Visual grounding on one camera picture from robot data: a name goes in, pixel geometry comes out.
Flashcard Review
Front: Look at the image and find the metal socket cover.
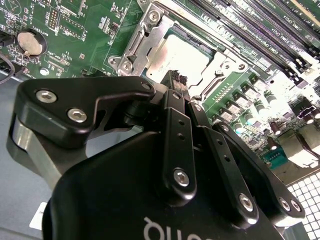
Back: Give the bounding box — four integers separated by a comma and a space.
107, 2, 251, 101

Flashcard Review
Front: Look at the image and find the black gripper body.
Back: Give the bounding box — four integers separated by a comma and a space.
41, 131, 286, 240

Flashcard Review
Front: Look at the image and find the silver CPU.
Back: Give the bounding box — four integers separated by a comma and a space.
146, 33, 216, 89

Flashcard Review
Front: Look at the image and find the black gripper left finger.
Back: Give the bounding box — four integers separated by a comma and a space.
6, 70, 198, 207

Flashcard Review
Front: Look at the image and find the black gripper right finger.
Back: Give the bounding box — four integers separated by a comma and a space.
179, 76, 306, 227

